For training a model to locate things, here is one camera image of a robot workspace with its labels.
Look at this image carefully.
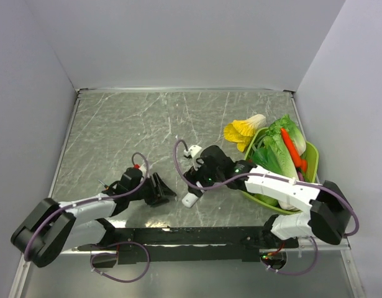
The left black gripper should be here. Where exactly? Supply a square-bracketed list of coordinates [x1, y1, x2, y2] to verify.
[128, 171, 176, 206]

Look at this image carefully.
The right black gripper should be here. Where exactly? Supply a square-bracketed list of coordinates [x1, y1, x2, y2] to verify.
[183, 159, 224, 197]

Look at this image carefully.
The white remote control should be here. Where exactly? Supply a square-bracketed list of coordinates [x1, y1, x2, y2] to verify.
[181, 192, 197, 208]

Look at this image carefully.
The yellow handle screwdriver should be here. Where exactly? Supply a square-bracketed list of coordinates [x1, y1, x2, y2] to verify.
[98, 179, 109, 190]

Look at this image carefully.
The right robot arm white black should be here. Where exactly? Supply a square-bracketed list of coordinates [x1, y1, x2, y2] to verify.
[182, 145, 355, 247]

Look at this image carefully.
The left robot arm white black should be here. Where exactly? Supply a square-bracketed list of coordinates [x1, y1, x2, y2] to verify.
[11, 165, 176, 268]

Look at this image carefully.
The yellow toy cabbage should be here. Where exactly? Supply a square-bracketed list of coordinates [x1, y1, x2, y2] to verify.
[224, 114, 266, 152]

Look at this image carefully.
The green toy lettuce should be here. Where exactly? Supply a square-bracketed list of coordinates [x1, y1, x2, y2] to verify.
[252, 134, 298, 179]

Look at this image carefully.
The orange toy carrot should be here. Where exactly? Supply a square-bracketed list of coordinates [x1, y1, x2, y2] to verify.
[281, 128, 307, 173]

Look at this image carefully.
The green toy napa cabbage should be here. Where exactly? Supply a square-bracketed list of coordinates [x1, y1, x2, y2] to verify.
[266, 114, 306, 156]

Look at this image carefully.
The green plastic basket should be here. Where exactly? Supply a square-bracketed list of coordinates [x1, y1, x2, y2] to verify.
[242, 127, 319, 215]

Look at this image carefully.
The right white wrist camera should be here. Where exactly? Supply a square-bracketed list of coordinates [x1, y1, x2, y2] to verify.
[183, 145, 202, 166]

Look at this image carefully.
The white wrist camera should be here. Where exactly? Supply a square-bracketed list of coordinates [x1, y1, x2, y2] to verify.
[183, 145, 202, 166]
[134, 164, 150, 176]

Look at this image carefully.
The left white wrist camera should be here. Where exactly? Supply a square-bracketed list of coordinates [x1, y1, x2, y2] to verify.
[134, 164, 150, 176]

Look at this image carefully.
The base left purple cable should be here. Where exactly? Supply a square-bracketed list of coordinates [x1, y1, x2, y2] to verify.
[89, 240, 150, 283]

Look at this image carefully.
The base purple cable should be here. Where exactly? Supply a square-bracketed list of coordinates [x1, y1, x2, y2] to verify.
[260, 238, 319, 276]
[89, 240, 150, 283]

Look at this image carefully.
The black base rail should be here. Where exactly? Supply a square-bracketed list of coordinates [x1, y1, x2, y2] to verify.
[77, 226, 300, 265]

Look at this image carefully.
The base right purple cable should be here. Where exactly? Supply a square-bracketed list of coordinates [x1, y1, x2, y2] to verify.
[260, 238, 319, 276]

